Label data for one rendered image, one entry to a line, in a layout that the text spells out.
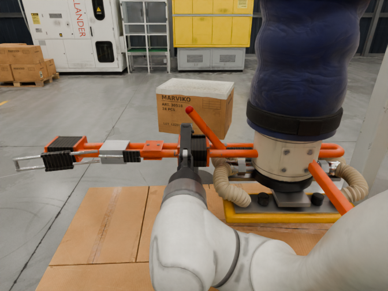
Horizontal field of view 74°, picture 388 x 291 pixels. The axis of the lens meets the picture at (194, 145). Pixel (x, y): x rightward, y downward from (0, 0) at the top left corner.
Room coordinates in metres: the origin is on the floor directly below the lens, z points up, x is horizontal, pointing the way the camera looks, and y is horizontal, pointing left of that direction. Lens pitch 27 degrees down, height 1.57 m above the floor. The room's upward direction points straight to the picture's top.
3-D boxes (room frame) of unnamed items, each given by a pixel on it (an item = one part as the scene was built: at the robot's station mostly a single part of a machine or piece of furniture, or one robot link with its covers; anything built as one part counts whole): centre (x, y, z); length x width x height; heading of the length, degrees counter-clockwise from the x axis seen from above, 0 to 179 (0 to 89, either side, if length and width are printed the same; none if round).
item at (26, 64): (6.67, 4.31, 0.45); 1.21 x 1.03 x 0.91; 92
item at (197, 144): (0.62, 0.00, 1.24); 0.10 x 0.08 x 0.06; 0
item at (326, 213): (0.53, -0.25, 1.13); 0.34 x 0.10 x 0.05; 90
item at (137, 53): (8.07, 1.34, 0.32); 1.25 x 0.52 x 0.63; 92
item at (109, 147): (0.62, 0.22, 1.23); 0.07 x 0.07 x 0.04; 0
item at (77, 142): (0.63, 0.35, 1.23); 0.08 x 0.07 x 0.05; 90
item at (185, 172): (0.48, 0.02, 1.24); 0.09 x 0.07 x 0.08; 0
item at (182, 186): (0.40, 0.02, 1.24); 0.09 x 0.06 x 0.09; 90
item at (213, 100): (2.23, -0.02, 0.82); 0.60 x 0.40 x 0.40; 73
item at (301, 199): (0.62, -0.25, 1.17); 0.34 x 0.25 x 0.06; 90
